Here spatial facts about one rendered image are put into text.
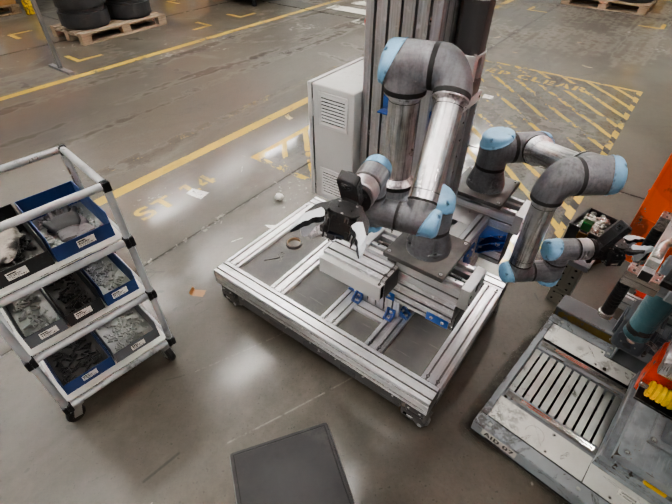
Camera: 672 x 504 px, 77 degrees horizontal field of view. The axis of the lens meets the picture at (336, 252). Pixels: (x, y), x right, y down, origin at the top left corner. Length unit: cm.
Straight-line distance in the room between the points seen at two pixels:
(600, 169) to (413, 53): 64
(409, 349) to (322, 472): 69
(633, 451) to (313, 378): 127
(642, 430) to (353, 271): 124
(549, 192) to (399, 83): 55
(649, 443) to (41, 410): 246
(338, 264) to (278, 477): 72
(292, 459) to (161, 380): 91
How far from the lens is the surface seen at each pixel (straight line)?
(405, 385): 182
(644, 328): 189
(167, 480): 200
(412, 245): 143
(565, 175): 140
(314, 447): 157
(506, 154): 176
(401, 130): 125
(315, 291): 214
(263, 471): 155
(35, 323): 199
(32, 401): 244
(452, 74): 114
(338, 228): 92
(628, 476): 202
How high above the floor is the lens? 177
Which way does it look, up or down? 42 degrees down
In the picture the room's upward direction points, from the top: straight up
